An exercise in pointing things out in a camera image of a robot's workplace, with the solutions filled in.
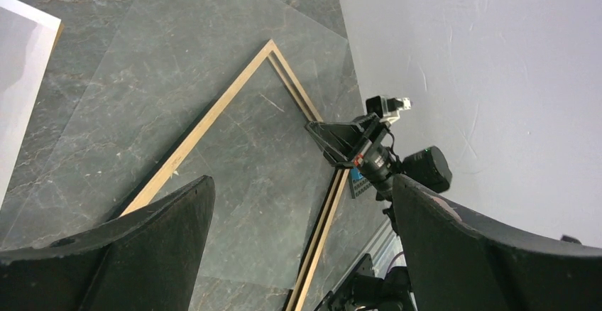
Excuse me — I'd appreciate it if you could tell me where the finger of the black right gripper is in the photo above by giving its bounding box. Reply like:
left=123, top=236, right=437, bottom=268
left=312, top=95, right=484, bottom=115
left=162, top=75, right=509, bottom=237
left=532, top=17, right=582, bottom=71
left=305, top=114, right=380, bottom=167

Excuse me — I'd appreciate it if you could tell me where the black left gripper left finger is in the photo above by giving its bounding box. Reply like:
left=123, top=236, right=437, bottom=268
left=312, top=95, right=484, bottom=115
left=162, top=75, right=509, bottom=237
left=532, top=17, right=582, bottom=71
left=1, top=176, right=216, bottom=310

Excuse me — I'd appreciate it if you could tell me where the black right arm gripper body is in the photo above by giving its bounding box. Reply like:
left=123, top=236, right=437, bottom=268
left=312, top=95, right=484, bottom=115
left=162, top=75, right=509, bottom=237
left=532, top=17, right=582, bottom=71
left=354, top=123, right=401, bottom=201

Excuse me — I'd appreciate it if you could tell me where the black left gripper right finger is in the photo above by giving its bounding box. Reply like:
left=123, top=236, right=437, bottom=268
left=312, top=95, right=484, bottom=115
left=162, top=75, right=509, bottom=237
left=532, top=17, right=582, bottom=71
left=393, top=175, right=601, bottom=310

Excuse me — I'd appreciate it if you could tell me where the light wooden picture frame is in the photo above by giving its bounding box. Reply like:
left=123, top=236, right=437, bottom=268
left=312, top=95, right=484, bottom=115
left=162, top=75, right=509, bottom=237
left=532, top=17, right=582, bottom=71
left=124, top=40, right=348, bottom=310

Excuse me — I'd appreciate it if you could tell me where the clear acrylic sheet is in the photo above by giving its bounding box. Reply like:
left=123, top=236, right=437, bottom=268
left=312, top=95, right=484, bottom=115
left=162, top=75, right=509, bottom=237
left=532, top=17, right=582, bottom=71
left=1, top=0, right=359, bottom=288

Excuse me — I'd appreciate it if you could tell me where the landscape photo print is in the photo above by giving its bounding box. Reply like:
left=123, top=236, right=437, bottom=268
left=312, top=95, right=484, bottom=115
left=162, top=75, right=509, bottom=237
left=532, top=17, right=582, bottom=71
left=1, top=0, right=62, bottom=200

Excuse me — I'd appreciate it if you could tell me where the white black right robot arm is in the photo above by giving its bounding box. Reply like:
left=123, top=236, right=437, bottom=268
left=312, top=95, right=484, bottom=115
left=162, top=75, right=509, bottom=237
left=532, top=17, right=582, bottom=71
left=306, top=114, right=601, bottom=310

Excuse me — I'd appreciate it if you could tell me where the blue brick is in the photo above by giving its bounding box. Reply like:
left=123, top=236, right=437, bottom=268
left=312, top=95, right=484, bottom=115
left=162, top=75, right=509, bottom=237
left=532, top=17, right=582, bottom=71
left=350, top=168, right=363, bottom=180

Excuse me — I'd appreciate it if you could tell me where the dark grey brick baseplate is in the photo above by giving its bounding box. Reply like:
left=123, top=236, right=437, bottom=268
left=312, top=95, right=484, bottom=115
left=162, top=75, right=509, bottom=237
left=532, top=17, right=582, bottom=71
left=348, top=171, right=372, bottom=199

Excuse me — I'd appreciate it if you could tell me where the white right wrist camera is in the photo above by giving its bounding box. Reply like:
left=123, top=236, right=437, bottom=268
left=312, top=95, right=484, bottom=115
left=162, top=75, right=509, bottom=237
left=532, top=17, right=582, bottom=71
left=366, top=96, right=412, bottom=126

